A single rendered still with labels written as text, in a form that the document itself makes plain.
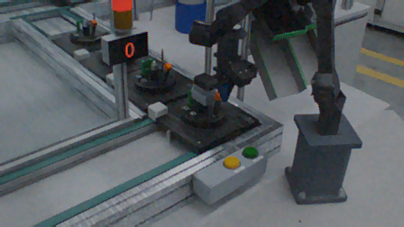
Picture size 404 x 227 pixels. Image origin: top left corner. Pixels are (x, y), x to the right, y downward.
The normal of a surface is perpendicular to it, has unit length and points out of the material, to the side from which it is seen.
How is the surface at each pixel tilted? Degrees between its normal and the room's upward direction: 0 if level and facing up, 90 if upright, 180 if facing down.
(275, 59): 45
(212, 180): 0
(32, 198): 0
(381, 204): 0
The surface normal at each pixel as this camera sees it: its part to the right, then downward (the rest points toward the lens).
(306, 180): -0.61, 0.36
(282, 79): 0.43, -0.30
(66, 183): 0.07, -0.87
